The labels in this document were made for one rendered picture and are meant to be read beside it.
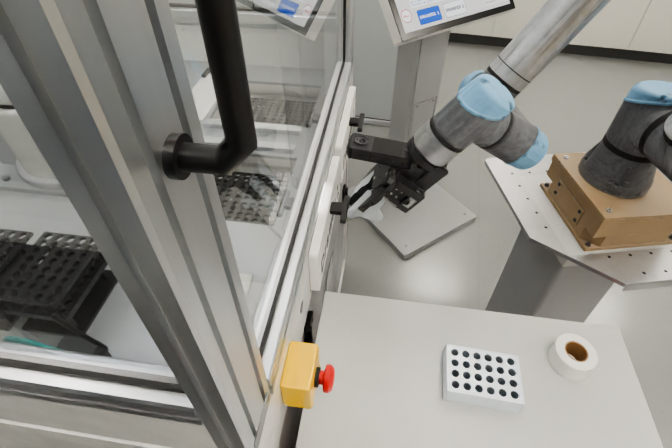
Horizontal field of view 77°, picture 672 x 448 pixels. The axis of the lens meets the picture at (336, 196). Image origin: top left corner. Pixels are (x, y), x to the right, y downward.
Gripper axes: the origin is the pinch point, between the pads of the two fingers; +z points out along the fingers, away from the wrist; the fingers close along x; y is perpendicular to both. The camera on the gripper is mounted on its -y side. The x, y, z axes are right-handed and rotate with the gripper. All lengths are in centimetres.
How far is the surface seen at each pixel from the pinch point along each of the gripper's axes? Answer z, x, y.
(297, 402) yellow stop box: 6.2, -36.6, 0.4
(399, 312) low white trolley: 6.0, -13.0, 18.7
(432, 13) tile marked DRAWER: -17, 81, 9
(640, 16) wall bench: -56, 279, 179
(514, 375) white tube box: -7.7, -24.3, 33.2
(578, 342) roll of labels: -15.4, -17.1, 42.3
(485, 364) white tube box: -5.6, -23.4, 28.6
